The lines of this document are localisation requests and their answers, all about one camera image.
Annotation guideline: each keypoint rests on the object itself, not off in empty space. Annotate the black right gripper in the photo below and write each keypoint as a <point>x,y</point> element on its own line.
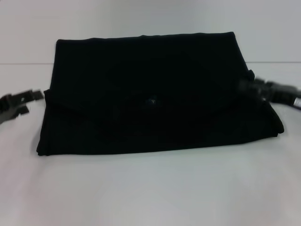
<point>285,95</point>

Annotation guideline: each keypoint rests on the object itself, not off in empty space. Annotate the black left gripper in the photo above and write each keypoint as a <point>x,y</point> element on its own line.
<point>9,109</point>

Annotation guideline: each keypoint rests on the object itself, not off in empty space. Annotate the black shirt with FREE print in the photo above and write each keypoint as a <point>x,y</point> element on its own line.
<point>152,94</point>

